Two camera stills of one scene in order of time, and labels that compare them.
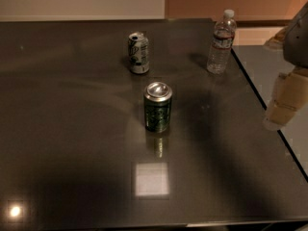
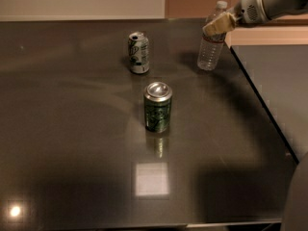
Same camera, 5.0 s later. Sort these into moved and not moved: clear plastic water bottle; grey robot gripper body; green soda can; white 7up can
Moved: clear plastic water bottle; grey robot gripper body
Not moved: green soda can; white 7up can
